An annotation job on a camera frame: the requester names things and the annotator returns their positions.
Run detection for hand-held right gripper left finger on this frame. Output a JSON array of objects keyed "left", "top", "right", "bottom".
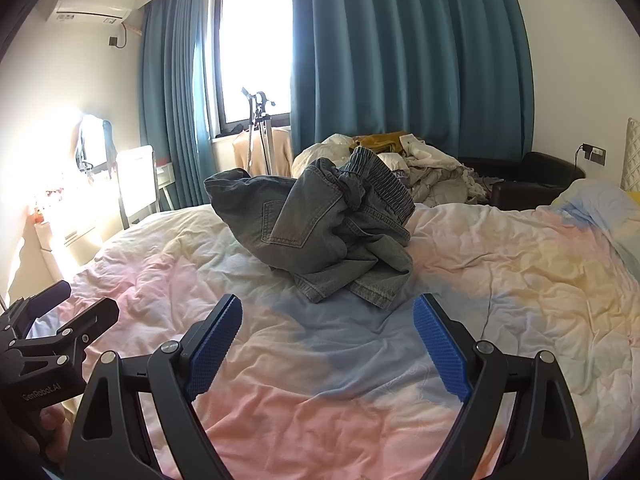
[{"left": 65, "top": 294, "right": 243, "bottom": 480}]

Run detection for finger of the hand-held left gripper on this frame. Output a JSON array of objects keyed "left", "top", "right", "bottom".
[
  {"left": 7, "top": 297, "right": 121, "bottom": 367},
  {"left": 0, "top": 280, "right": 73, "bottom": 333}
]

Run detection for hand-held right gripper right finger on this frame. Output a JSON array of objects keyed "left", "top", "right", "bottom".
[{"left": 413, "top": 294, "right": 588, "bottom": 480}]

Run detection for grey blue denim jeans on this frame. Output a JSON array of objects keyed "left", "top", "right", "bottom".
[{"left": 204, "top": 145, "right": 416, "bottom": 310}]

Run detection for person's left hand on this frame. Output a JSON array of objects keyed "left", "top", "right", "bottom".
[{"left": 30, "top": 404, "right": 77, "bottom": 468}]

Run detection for pastel tie-dye blanket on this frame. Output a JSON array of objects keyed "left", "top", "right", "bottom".
[{"left": 20, "top": 177, "right": 640, "bottom": 480}]

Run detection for white chair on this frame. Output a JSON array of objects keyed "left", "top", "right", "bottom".
[{"left": 116, "top": 145, "right": 161, "bottom": 231}]

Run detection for white desk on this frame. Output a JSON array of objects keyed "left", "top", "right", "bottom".
[{"left": 155, "top": 160, "right": 177, "bottom": 211}]

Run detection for white down jacket pile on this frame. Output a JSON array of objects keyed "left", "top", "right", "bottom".
[{"left": 292, "top": 134, "right": 471, "bottom": 206}]

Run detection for beige hanging garment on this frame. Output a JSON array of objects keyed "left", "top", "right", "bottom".
[{"left": 231, "top": 127, "right": 293, "bottom": 178}]

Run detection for mustard yellow garment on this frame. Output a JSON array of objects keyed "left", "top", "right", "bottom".
[{"left": 352, "top": 131, "right": 411, "bottom": 153}]

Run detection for pastel pillow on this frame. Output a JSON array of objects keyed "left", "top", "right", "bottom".
[{"left": 550, "top": 177, "right": 640, "bottom": 266}]

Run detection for metal garment steamer stand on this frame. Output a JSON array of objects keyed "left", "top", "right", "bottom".
[{"left": 240, "top": 87, "right": 278, "bottom": 176}]

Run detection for narrow teal curtain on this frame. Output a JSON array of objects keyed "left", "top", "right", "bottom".
[{"left": 139, "top": 0, "right": 218, "bottom": 211}]

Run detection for white quilted headboard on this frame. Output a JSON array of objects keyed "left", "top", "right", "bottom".
[{"left": 620, "top": 117, "right": 640, "bottom": 193}]

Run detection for white air conditioner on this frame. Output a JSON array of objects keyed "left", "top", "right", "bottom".
[{"left": 47, "top": 0, "right": 137, "bottom": 25}]

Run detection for wide teal curtain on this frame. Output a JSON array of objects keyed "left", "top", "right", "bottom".
[{"left": 289, "top": 0, "right": 535, "bottom": 161}]

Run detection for window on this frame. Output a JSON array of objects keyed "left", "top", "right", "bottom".
[{"left": 212, "top": 0, "right": 293, "bottom": 136}]

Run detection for wall socket with charger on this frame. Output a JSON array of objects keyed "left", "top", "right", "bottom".
[{"left": 575, "top": 144, "right": 608, "bottom": 167}]

